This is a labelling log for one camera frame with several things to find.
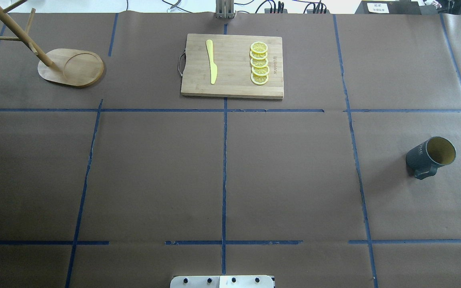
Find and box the top lemon slice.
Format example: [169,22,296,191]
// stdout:
[249,41,269,54]

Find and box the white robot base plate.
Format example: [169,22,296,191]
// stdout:
[170,275,276,288]

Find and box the bottom lemon slice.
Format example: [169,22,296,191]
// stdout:
[250,73,269,85]

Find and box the wooden cup storage rack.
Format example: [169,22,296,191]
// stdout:
[0,0,104,88]

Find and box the black box with label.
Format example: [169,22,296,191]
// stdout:
[355,0,421,15]

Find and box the dark teal mug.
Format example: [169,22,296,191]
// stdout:
[405,136,456,180]

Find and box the lemon slice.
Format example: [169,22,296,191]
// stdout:
[251,66,270,77]
[249,41,269,54]
[250,73,269,85]
[249,51,268,60]
[250,58,269,68]

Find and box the yellow plastic knife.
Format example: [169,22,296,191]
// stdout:
[206,39,218,84]

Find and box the grey aluminium post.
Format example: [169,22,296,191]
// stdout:
[215,0,236,19]

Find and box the bamboo cutting board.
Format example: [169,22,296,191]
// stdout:
[180,34,284,100]

